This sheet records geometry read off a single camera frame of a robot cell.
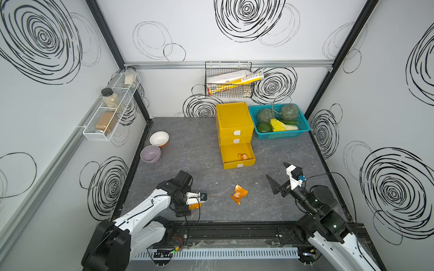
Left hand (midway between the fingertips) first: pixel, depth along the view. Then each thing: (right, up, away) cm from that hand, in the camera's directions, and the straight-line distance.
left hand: (186, 200), depth 84 cm
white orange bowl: (-21, +30, +22) cm, 43 cm away
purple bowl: (-25, +21, +16) cm, 36 cm away
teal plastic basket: (+70, +39, +23) cm, 83 cm away
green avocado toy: (+45, +37, +21) cm, 62 cm away
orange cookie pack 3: (+31, +20, +15) cm, 40 cm away
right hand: (+41, +18, -15) cm, 47 cm away
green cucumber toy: (+61, +40, +24) cm, 77 cm away
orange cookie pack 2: (+26, +3, +1) cm, 26 cm away
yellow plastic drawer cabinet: (+25, +36, +5) cm, 44 cm away
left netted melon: (+47, +45, +25) cm, 69 cm away
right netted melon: (+62, +47, +24) cm, 81 cm away
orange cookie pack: (+5, -2, -3) cm, 6 cm away
